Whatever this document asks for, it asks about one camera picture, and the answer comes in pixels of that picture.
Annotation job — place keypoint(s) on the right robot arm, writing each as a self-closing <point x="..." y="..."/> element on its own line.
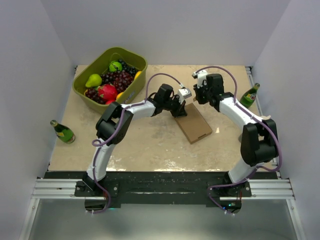
<point x="258" y="138"/>

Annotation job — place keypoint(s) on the green glass bottle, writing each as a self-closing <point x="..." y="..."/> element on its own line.
<point x="64" y="133"/>
<point x="249" y="96"/>

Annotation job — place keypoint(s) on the brown cardboard express box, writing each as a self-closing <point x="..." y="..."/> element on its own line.
<point x="194" y="126"/>

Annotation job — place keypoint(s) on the yellow fruit at basket edge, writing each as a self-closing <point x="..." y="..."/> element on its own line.
<point x="137" y="75"/>

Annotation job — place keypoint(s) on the green apple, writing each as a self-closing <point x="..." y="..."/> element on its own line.
<point x="115" y="66"/>

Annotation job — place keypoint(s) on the olive green plastic basket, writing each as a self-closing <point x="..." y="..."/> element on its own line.
<point x="100" y="66"/>

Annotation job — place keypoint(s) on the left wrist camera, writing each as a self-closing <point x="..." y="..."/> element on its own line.
<point x="183" y="94"/>

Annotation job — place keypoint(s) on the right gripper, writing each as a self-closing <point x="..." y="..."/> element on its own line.
<point x="197" y="91"/>

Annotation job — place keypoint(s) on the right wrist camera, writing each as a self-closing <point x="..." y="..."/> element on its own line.
<point x="201" y="77"/>

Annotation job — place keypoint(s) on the red dragon fruit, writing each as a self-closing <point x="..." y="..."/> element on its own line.
<point x="107" y="92"/>

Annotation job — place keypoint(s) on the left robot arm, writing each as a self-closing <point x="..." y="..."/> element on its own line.
<point x="114" y="123"/>

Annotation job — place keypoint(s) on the dark blue grape bunch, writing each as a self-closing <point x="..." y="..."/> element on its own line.
<point x="131" y="70"/>

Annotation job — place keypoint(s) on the green glass bottle right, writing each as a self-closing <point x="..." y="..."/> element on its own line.
<point x="249" y="96"/>

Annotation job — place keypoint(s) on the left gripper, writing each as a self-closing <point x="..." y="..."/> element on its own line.
<point x="180" y="111"/>

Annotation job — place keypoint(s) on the small dark grape bunch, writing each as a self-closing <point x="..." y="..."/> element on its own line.
<point x="92" y="94"/>

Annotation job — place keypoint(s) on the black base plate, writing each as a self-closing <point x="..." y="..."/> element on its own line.
<point x="162" y="188"/>

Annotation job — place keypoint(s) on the green glass bottle left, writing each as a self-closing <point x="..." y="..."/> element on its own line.
<point x="64" y="133"/>

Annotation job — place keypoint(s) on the green pear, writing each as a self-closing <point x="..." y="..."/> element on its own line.
<point x="94" y="80"/>

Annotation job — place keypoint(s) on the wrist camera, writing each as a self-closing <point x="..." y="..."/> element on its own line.
<point x="201" y="77"/>
<point x="183" y="94"/>

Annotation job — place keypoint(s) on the red grape bunch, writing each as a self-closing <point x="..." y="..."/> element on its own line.
<point x="119" y="79"/>

